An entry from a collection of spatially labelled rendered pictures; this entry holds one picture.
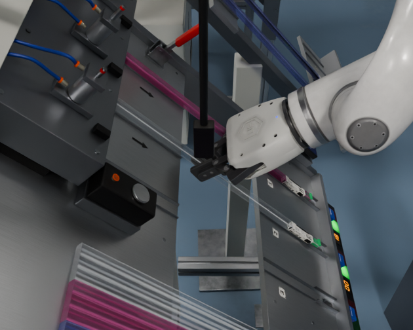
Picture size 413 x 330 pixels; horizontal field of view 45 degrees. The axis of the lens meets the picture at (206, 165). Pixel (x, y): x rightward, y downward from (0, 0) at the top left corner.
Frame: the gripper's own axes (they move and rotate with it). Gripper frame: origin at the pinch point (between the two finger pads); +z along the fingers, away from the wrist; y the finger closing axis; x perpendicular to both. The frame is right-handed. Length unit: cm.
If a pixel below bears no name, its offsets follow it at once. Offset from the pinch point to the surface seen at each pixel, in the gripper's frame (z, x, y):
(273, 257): -1.9, 16.0, 8.7
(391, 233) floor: -2, 118, -56
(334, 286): -5.5, 32.0, 7.3
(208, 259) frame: 36, 53, -24
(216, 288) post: 51, 80, -32
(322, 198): -6.6, 31.9, -12.2
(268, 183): -2.1, 16.9, -7.6
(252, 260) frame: 26, 60, -24
